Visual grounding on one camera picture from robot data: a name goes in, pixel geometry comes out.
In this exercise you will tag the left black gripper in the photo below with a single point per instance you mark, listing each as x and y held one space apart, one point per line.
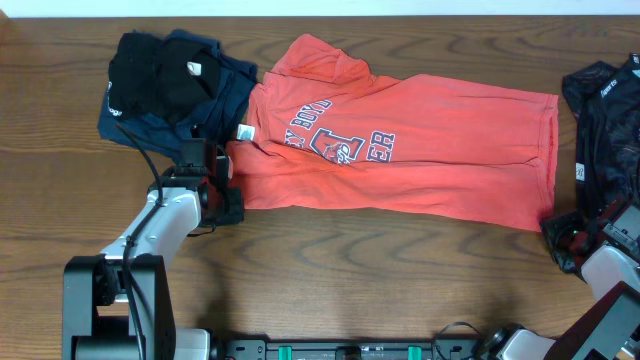
236 213

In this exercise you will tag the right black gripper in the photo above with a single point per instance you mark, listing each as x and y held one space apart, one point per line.
551 226

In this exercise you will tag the orange-red soccer t-shirt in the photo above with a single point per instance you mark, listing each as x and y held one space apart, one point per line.
329 134

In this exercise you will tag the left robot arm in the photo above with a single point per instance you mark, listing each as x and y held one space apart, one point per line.
117 304

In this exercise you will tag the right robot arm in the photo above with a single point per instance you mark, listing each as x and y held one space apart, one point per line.
607 261

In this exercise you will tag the navy blue folded garment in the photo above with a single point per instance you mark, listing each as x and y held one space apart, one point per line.
215 120

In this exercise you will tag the black folded garment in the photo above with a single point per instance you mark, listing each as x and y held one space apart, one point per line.
165 78

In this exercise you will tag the black mesh sports garment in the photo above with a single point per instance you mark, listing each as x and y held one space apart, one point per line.
604 101

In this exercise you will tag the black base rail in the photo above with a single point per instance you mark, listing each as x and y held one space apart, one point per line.
257 349

